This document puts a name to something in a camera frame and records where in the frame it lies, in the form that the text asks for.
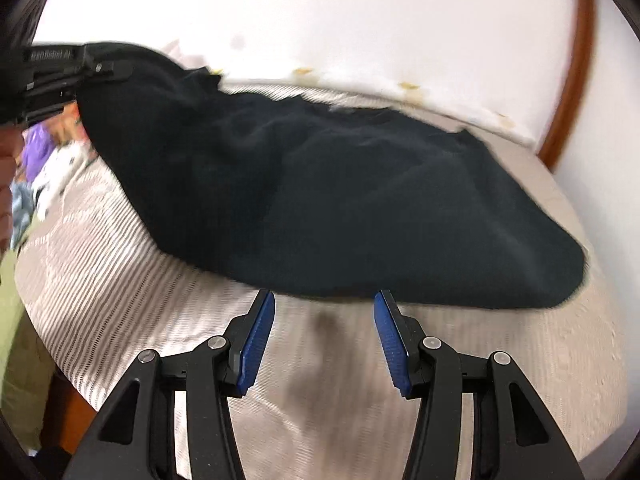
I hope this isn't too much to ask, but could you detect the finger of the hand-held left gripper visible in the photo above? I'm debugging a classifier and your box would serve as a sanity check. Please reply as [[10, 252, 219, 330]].
[[22, 79, 82, 120], [75, 57, 134, 84]]

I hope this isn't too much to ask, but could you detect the black sweatshirt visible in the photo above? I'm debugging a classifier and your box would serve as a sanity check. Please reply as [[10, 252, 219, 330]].
[[75, 41, 590, 312]]

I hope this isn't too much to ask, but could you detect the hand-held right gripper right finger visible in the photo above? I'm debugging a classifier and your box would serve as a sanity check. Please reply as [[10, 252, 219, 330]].
[[373, 289, 584, 480]]

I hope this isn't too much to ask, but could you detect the white quilt with yellow spots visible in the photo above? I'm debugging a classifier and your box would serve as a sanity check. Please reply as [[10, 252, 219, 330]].
[[162, 39, 537, 147]]

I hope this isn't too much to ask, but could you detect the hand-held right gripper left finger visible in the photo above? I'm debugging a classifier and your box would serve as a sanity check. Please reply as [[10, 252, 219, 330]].
[[62, 289, 277, 480]]

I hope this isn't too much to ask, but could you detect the beige striped bedspread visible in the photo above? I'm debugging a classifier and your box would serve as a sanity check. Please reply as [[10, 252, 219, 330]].
[[10, 82, 632, 480]]

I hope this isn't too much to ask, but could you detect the brown wooden trim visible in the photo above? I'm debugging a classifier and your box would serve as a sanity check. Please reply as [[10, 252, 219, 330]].
[[537, 0, 597, 171]]

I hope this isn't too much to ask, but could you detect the olive green cloth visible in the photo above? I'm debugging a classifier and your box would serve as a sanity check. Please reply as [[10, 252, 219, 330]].
[[0, 247, 57, 453]]

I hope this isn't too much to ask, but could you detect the person's left hand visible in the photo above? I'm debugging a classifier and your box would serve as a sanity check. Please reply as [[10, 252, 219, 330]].
[[0, 127, 25, 252]]

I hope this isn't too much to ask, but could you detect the brown wooden bed frame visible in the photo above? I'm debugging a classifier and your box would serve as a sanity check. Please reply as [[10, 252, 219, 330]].
[[37, 367, 98, 463]]

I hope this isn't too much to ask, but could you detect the colourful printed cloth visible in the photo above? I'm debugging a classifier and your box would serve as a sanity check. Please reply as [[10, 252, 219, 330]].
[[9, 104, 98, 248]]

